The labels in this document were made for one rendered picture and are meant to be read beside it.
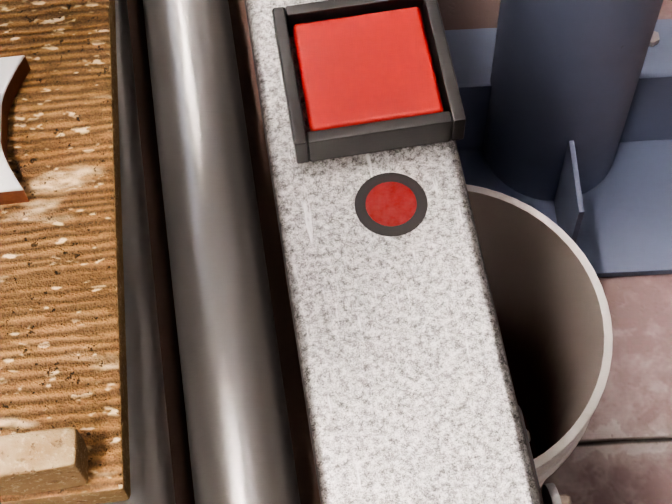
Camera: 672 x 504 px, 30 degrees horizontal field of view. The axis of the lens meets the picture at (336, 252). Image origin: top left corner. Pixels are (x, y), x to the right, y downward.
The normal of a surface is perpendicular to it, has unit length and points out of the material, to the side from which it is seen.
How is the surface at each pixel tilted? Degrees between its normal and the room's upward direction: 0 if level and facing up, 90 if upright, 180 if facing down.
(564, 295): 87
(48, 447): 5
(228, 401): 5
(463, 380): 0
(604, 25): 90
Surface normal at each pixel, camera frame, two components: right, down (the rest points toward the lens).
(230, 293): 0.20, -0.48
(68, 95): -0.04, -0.46
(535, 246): -0.72, 0.60
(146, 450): 0.62, -0.45
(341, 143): 0.15, 0.88
